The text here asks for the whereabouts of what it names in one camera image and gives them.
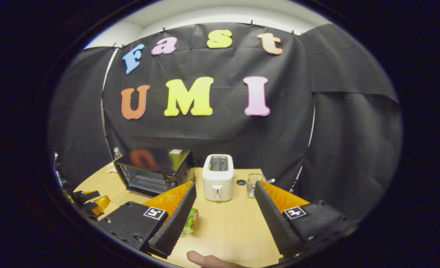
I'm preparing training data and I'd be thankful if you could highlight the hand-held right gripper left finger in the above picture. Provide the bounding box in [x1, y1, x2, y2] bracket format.
[95, 181, 197, 259]

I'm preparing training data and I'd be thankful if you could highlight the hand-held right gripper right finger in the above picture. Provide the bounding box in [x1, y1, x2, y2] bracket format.
[254, 181, 354, 259]

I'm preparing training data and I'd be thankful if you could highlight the sandwich with lettuce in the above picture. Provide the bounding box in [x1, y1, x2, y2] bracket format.
[183, 208, 199, 235]

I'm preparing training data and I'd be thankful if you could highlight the black electric oven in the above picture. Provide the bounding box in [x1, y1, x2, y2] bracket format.
[113, 147, 197, 198]

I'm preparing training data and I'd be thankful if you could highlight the white toaster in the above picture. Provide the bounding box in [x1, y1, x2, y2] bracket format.
[202, 154, 236, 202]

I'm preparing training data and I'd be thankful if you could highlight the black backdrop cloth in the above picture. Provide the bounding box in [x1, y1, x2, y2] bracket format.
[49, 22, 402, 220]

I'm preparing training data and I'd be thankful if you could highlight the wire mesh basket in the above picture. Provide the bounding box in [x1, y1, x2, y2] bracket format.
[247, 173, 267, 199]

